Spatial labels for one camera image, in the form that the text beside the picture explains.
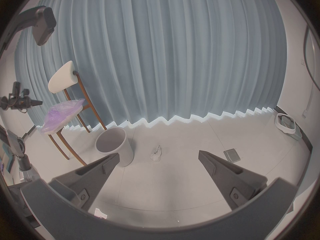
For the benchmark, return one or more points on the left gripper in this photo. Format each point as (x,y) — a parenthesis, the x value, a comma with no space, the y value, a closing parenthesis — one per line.
(21,103)

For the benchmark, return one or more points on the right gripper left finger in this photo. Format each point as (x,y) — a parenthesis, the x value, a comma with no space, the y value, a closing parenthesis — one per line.
(82,184)

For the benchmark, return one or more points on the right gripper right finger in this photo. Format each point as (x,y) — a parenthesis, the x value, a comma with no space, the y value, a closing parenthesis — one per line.
(232,181)

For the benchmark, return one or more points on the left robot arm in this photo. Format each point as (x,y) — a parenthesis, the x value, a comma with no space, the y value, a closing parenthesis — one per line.
(19,147)

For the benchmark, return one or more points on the white trash bin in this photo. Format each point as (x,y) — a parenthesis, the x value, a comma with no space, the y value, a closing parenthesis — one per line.
(125,149)

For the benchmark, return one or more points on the wooden chair with white cushions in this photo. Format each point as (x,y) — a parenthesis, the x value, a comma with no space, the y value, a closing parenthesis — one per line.
(62,77)

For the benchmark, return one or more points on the white plastic basin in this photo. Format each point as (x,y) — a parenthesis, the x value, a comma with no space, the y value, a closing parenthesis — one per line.
(287,129)

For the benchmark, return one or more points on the crumpled white paper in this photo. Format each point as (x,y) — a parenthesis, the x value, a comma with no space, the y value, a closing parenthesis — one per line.
(156,155)

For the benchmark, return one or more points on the blue-grey curtain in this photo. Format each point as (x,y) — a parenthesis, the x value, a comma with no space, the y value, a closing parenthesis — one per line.
(162,46)

